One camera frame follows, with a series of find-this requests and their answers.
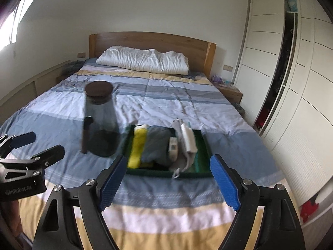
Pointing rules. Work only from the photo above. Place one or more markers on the white pillow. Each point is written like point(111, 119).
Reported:
point(140, 60)

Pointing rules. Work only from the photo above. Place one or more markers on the white cloth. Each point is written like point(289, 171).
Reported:
point(188, 139)

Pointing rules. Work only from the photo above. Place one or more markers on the red cloth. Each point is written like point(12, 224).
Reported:
point(309, 211)

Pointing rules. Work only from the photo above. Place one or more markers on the wall socket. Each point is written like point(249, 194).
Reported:
point(81, 55)
point(228, 68)

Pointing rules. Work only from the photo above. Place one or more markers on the light grey cloth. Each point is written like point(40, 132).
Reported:
point(182, 161)

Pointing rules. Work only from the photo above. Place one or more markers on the person's left forearm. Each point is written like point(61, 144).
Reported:
point(14, 218)

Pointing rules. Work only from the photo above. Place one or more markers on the beige low wall cabinet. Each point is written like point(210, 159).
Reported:
point(41, 80)

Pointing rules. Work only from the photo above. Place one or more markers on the purple clutter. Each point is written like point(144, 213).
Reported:
point(221, 80)

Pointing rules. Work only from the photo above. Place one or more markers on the bed with striped quilt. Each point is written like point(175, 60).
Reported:
point(161, 99)

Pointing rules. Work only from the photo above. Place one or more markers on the clear zip bag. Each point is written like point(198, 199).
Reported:
point(199, 161)

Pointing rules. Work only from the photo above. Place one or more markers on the white wardrobe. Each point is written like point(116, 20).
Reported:
point(307, 96)

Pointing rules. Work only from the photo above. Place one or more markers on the smoked glass pitcher wooden lid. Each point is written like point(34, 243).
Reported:
point(100, 114)

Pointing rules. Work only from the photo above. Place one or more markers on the green tray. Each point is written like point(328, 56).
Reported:
point(203, 145)

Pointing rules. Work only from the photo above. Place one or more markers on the red garment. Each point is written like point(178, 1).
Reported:
point(262, 118)

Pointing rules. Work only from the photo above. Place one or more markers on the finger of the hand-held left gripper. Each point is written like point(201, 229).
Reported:
point(24, 138)
point(52, 153)

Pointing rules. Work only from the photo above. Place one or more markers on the window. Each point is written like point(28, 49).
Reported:
point(13, 23)

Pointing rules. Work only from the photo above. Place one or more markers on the yellow towel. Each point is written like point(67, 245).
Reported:
point(138, 148)

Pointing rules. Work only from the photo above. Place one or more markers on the wooden headboard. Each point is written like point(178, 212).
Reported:
point(156, 41)

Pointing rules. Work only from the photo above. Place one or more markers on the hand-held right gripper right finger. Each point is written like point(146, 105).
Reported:
point(225, 182)

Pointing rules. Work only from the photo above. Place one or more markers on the wooden nightstand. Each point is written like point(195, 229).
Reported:
point(230, 93)

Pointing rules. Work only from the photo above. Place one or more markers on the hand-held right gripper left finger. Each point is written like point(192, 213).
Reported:
point(111, 185)

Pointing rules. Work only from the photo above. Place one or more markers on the blue-grey towel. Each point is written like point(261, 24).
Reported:
point(157, 145)

